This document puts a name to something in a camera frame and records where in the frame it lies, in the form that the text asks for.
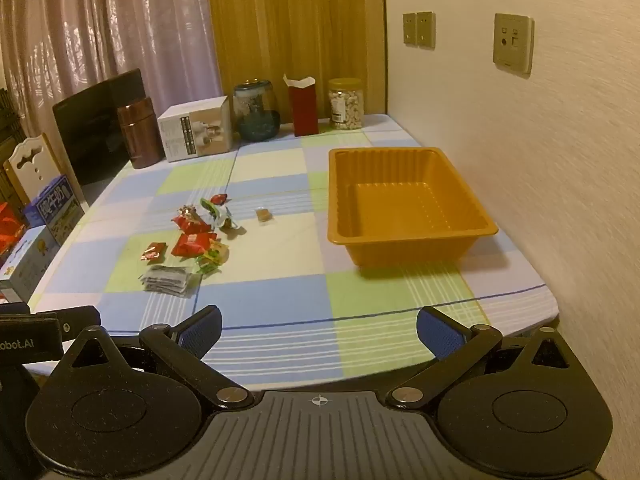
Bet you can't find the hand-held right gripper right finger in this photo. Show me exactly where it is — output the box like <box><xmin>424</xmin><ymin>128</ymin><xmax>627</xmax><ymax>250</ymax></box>
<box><xmin>386</xmin><ymin>305</ymin><xmax>573</xmax><ymax>411</ymax></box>

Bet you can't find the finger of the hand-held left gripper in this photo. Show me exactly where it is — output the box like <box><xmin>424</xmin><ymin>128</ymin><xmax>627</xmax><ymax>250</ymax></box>
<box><xmin>35</xmin><ymin>305</ymin><xmax>102</xmax><ymax>336</ymax></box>

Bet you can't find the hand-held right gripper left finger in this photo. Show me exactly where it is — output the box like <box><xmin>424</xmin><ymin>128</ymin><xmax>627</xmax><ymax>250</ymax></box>
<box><xmin>62</xmin><ymin>304</ymin><xmax>255</xmax><ymax>411</ymax></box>

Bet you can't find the grey printed snack packet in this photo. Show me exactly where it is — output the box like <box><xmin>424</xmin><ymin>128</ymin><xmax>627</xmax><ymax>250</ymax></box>
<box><xmin>137</xmin><ymin>264</ymin><xmax>201</xmax><ymax>299</ymax></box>

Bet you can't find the green yellow snack packet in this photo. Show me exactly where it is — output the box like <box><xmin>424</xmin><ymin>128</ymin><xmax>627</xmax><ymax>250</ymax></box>
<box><xmin>195</xmin><ymin>241</ymin><xmax>231</xmax><ymax>276</ymax></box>

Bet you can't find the large red snack packet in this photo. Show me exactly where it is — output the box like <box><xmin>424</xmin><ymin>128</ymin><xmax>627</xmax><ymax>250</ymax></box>
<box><xmin>171</xmin><ymin>232</ymin><xmax>218</xmax><ymax>259</ymax></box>

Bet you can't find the orange plastic tray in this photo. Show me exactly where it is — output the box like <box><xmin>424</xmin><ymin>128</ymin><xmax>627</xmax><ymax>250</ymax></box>
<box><xmin>327</xmin><ymin>146</ymin><xmax>499</xmax><ymax>267</ymax></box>

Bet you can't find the white blue cardboard box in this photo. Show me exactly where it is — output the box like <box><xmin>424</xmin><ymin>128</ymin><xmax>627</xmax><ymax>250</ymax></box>
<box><xmin>0</xmin><ymin>225</ymin><xmax>63</xmax><ymax>303</ymax></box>

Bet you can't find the checked pastel tablecloth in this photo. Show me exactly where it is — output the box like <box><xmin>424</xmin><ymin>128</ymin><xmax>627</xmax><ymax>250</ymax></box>
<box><xmin>27</xmin><ymin>112</ymin><xmax>560</xmax><ymax>386</ymax></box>

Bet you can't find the red gift bag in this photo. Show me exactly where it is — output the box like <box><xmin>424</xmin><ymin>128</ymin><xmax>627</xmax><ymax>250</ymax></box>
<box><xmin>0</xmin><ymin>202</ymin><xmax>28</xmax><ymax>261</ymax></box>

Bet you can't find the red patterned snack packet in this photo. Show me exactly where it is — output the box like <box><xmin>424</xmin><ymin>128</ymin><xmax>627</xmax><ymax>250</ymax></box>
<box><xmin>172</xmin><ymin>213</ymin><xmax>213</xmax><ymax>234</ymax></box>

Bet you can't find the blue printed carton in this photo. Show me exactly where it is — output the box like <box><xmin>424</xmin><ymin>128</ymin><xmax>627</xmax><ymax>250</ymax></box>
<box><xmin>22</xmin><ymin>175</ymin><xmax>86</xmax><ymax>246</ymax></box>

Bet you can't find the white green snack packet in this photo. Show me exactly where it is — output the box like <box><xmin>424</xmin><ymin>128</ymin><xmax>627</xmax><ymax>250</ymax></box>
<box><xmin>200</xmin><ymin>197</ymin><xmax>238</xmax><ymax>228</ymax></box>

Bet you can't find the white carved chair back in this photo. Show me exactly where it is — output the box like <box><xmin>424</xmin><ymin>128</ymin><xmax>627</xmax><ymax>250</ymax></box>
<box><xmin>2</xmin><ymin>132</ymin><xmax>63</xmax><ymax>206</ymax></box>

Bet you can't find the black monitor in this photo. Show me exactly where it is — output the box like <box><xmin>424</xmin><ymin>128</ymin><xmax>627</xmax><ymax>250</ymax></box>
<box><xmin>52</xmin><ymin>68</ymin><xmax>146</xmax><ymax>211</ymax></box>

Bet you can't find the brown cylindrical canister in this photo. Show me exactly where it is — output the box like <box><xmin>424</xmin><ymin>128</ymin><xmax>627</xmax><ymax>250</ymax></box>
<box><xmin>116</xmin><ymin>97</ymin><xmax>163</xmax><ymax>169</ymax></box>

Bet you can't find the white printed cardboard box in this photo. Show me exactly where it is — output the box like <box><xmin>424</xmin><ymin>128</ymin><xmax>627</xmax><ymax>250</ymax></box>
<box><xmin>157</xmin><ymin>95</ymin><xmax>236</xmax><ymax>163</ymax></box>

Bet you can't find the blue tinted glass jar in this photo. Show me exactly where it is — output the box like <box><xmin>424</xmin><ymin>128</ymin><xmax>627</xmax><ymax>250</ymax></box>
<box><xmin>232</xmin><ymin>79</ymin><xmax>282</xmax><ymax>142</ymax></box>

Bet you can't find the dark red paper bag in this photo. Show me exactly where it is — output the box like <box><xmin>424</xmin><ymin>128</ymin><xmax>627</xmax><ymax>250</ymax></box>
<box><xmin>283</xmin><ymin>73</ymin><xmax>321</xmax><ymax>137</ymax></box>

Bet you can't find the yellow lid nut jar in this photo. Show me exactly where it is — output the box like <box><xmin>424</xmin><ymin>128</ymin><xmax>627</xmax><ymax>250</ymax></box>
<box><xmin>327</xmin><ymin>77</ymin><xmax>364</xmax><ymax>131</ymax></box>

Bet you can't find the pink sheer curtain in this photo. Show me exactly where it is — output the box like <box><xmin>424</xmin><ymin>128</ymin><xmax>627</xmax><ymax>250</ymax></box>
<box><xmin>0</xmin><ymin>0</ymin><xmax>223</xmax><ymax>136</ymax></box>

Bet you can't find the yellow curtain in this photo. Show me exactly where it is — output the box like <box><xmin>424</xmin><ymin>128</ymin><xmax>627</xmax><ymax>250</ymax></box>
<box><xmin>205</xmin><ymin>0</ymin><xmax>388</xmax><ymax>126</ymax></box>

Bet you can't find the beige wall socket plate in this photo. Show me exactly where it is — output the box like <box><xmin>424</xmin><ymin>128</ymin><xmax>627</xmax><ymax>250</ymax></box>
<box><xmin>492</xmin><ymin>12</ymin><xmax>535</xmax><ymax>78</ymax></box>

